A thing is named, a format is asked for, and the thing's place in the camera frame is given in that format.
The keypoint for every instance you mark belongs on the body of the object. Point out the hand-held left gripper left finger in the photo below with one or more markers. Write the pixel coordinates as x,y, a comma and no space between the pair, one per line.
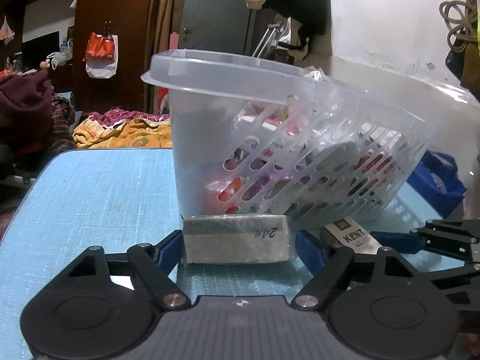
170,249

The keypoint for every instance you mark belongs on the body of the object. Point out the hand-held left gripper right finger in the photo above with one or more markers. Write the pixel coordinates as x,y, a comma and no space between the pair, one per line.
309,249

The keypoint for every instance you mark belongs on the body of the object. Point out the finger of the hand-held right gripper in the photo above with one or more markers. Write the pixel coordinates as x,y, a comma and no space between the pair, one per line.
397,242
461,281

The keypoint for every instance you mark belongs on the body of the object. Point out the white cigarette box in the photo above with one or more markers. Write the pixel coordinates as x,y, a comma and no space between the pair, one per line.
356,238

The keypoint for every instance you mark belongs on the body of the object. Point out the clear plastic basket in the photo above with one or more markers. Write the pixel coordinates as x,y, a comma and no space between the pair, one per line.
195,138

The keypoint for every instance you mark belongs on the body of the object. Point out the blue bag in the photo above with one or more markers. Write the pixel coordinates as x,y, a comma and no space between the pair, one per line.
438,183

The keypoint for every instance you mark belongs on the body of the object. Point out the yellow floral blanket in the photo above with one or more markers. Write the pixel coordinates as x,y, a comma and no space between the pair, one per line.
123,135

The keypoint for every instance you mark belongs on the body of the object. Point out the pink floral blanket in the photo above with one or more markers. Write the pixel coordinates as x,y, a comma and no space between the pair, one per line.
120,114

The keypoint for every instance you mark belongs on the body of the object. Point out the red printed bag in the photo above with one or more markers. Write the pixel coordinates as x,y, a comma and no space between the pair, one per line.
164,101

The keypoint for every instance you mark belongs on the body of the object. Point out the plaid cloth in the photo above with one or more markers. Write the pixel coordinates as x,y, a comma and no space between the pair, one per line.
62,123

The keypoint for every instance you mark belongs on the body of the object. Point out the dark hanging bag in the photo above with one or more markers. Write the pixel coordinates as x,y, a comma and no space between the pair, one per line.
465,71

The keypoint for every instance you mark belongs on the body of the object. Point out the maroon cloth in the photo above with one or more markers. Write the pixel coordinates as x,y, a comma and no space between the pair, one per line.
22,108

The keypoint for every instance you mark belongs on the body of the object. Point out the pink board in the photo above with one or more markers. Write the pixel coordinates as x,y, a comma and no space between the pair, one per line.
173,42

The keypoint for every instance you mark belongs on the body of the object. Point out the orange and white plastic bag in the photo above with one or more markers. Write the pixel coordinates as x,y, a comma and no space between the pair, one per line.
99,54

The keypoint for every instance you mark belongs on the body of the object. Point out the metal crutches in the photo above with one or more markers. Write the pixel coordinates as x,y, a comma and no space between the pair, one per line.
268,39

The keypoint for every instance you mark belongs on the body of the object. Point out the brown wooden wardrobe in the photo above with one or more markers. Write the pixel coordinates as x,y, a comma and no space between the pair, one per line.
123,26

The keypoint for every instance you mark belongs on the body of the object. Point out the wooden planks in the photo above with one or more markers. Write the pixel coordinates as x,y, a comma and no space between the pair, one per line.
163,15

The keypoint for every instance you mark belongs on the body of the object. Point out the grey door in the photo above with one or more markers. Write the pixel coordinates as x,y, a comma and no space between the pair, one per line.
210,15

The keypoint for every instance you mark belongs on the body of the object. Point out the black monitor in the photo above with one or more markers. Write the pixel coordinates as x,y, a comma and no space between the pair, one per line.
39,47

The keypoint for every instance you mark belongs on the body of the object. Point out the black garment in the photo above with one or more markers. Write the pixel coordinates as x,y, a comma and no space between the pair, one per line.
307,7

